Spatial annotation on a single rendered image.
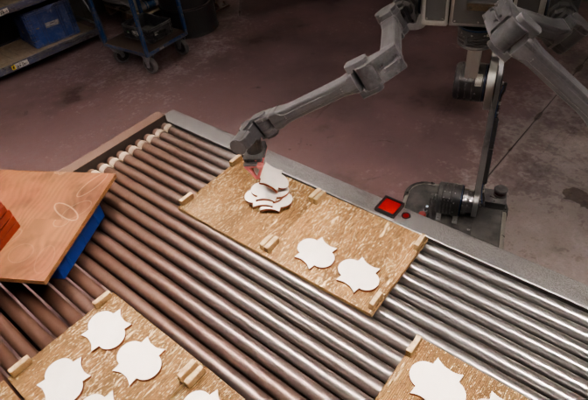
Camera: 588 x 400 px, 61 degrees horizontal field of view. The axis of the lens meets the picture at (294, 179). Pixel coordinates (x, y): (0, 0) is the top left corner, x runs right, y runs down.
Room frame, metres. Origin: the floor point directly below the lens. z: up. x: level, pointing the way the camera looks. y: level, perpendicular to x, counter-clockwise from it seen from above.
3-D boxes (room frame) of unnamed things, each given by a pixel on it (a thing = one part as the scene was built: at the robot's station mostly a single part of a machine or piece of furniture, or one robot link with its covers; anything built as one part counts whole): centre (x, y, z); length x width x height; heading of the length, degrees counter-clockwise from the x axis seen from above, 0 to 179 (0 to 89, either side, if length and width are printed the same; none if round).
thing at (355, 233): (1.09, -0.14, 0.93); 0.41 x 0.35 x 0.02; 48
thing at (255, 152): (1.39, 0.12, 1.16); 0.10 x 0.07 x 0.07; 171
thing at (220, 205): (1.37, 0.17, 0.93); 0.41 x 0.35 x 0.02; 48
